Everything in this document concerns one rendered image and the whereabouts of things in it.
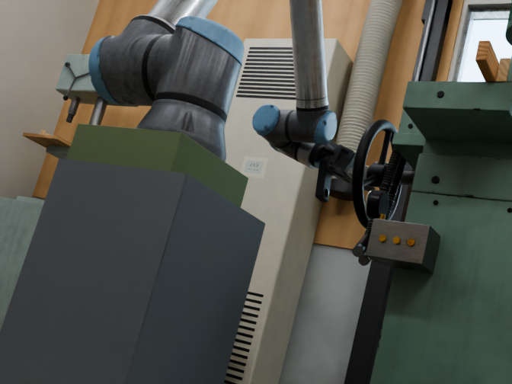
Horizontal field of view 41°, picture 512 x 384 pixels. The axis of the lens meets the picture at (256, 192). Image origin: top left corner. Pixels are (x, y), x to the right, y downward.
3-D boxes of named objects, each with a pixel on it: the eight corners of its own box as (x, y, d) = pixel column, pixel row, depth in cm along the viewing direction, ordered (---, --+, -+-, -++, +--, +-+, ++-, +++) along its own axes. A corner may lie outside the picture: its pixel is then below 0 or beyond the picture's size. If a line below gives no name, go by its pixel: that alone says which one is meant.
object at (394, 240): (376, 264, 145) (385, 228, 146) (433, 273, 138) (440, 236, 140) (363, 254, 138) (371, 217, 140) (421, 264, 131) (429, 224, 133)
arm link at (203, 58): (200, 92, 126) (224, 8, 130) (132, 91, 135) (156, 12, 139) (241, 124, 138) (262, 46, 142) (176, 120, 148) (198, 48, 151)
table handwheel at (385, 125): (345, 126, 162) (346, 242, 169) (427, 131, 151) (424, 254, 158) (392, 112, 186) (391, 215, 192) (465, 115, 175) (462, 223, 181)
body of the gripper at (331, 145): (355, 152, 189) (322, 136, 196) (339, 177, 189) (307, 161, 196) (365, 161, 195) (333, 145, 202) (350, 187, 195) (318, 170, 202)
